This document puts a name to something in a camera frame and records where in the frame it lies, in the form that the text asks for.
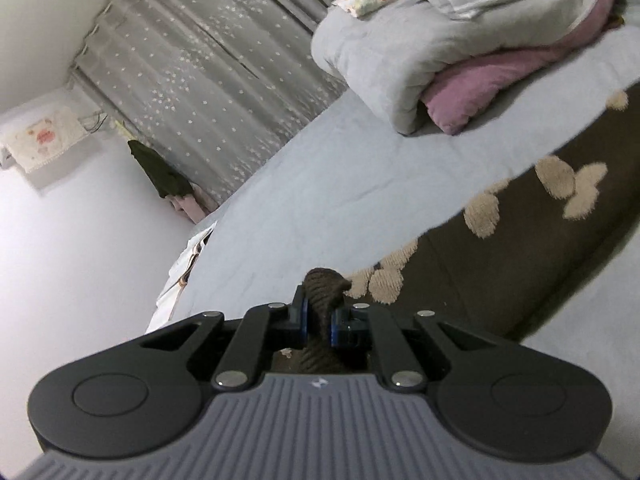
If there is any grey star-print curtain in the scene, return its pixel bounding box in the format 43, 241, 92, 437
67, 0, 351, 208

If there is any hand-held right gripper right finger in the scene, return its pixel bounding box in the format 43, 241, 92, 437
330, 302, 501, 392

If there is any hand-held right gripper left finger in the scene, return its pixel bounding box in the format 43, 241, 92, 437
140, 284, 310, 392

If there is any grey bed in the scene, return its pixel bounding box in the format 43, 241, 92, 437
145, 25, 640, 461

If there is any grey quilt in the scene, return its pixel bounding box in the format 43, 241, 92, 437
310, 0, 618, 136

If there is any brown knit sweater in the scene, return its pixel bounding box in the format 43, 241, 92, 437
272, 90, 640, 376

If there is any white cloth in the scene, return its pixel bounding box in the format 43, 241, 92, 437
145, 220, 218, 333

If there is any pink blanket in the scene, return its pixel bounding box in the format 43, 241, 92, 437
420, 0, 626, 136

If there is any dark green hanging garment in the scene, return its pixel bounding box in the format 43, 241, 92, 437
127, 139, 193, 200

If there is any floral wall cloth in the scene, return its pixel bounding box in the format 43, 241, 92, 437
0, 107, 88, 176

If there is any pink hanging garment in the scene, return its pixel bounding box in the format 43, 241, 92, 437
167, 185, 221, 223

